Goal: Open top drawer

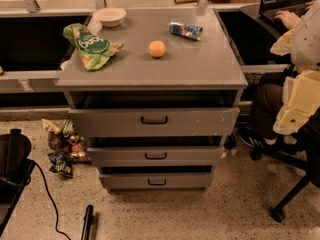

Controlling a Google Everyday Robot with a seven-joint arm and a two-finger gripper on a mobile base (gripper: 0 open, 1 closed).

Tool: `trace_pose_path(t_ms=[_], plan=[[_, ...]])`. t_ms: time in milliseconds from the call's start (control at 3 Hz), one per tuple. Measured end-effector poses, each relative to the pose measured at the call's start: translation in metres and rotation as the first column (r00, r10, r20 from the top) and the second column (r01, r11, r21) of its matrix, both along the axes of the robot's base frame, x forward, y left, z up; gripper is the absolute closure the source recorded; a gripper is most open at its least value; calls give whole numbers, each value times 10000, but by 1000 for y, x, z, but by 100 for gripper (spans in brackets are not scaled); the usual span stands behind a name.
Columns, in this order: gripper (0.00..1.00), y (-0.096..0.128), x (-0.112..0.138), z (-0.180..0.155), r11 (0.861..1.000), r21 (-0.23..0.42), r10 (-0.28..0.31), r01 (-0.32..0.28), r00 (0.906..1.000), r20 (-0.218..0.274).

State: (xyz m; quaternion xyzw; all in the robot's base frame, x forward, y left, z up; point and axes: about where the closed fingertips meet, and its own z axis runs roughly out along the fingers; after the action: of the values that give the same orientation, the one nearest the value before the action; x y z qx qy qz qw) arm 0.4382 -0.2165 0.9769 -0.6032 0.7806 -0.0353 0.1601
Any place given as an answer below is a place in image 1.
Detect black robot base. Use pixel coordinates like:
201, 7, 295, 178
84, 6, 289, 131
0, 129, 31, 235

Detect grey top drawer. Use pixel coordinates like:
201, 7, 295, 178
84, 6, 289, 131
69, 108, 239, 138

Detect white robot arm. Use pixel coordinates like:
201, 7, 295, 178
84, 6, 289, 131
270, 1, 320, 135

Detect person's hand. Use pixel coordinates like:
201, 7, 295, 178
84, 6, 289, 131
275, 11, 300, 30

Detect grey middle drawer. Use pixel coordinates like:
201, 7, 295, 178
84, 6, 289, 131
88, 146, 224, 167

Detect person's leg dark trousers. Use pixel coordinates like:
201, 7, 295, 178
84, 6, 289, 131
248, 84, 283, 140

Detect black laptop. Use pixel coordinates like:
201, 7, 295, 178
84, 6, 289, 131
258, 0, 318, 25

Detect orange fruit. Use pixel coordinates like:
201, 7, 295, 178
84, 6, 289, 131
148, 40, 166, 58

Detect pile of snack bags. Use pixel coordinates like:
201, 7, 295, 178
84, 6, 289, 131
41, 119, 90, 177

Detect grey bottom drawer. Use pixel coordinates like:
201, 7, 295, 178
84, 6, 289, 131
99, 173, 213, 191

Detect black cable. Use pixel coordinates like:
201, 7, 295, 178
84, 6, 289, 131
32, 160, 73, 240

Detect white bowl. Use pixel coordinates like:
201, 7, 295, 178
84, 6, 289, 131
93, 8, 127, 27

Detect wooden stick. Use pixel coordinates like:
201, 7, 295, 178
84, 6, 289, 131
174, 0, 198, 5

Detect black rod on floor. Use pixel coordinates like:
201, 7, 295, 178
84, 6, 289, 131
81, 205, 94, 240

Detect grey drawer cabinet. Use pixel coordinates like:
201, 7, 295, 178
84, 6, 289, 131
55, 7, 249, 194

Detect black office chair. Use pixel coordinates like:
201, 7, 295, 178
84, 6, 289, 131
250, 110, 320, 223

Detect crushed blue soda can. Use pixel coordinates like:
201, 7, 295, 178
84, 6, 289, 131
169, 21, 203, 41

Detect grey drawer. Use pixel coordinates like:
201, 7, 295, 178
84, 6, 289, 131
69, 108, 239, 138
99, 173, 213, 191
88, 146, 224, 167

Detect person's black shoe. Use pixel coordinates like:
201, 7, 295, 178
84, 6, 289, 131
238, 127, 276, 149

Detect green chip bag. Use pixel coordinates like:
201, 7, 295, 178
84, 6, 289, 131
63, 23, 124, 71

